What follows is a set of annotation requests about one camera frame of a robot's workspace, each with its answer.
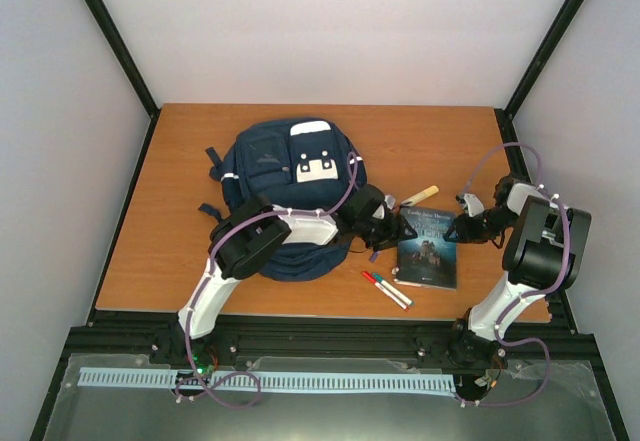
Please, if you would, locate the light blue slotted cable duct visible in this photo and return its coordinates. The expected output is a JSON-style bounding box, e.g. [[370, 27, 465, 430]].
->
[[77, 367, 456, 396]]

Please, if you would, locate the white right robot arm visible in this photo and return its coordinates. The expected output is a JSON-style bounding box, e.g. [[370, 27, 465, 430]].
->
[[444, 176, 592, 368]]

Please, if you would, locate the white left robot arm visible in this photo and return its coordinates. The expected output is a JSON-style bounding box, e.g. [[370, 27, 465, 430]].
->
[[172, 184, 417, 364]]

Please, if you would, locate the green cap whiteboard marker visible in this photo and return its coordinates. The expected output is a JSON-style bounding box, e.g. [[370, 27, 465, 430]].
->
[[372, 273, 413, 306]]

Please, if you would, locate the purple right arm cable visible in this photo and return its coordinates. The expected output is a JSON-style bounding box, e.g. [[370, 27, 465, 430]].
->
[[457, 142, 574, 408]]

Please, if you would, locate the red cap whiteboard marker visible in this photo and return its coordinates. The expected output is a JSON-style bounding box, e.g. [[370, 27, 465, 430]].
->
[[361, 271, 408, 311]]

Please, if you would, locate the dark blue Wuthering Heights book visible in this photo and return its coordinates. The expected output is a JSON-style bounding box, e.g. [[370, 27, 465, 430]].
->
[[394, 206, 457, 290]]

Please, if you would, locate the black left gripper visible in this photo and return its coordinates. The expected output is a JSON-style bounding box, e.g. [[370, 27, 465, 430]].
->
[[356, 213, 419, 253]]

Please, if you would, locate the yellow highlighter pen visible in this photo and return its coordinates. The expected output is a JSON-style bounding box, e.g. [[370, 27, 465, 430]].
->
[[400, 185, 439, 207]]

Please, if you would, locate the navy blue backpack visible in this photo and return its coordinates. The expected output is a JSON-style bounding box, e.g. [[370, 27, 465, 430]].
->
[[197, 118, 369, 282]]

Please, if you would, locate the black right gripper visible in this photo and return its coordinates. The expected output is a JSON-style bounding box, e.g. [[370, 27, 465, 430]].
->
[[444, 206, 517, 245]]

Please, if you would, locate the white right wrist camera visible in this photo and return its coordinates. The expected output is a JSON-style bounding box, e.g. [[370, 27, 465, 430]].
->
[[455, 192, 485, 217]]

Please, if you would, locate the black aluminium frame rail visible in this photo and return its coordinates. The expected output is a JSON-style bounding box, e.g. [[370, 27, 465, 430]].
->
[[63, 312, 603, 373]]

